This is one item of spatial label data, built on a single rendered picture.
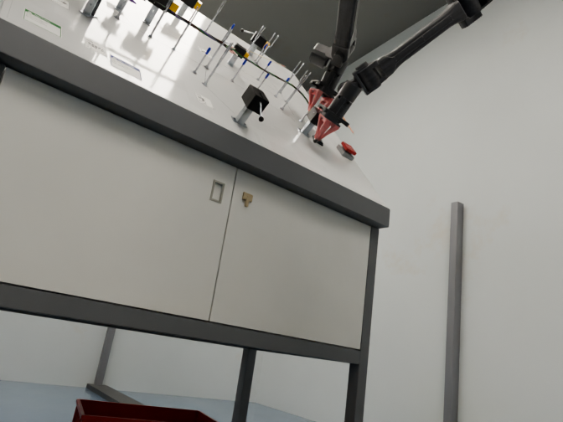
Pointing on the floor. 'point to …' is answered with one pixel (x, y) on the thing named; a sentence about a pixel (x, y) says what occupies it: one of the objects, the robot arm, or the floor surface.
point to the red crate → (133, 413)
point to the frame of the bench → (210, 332)
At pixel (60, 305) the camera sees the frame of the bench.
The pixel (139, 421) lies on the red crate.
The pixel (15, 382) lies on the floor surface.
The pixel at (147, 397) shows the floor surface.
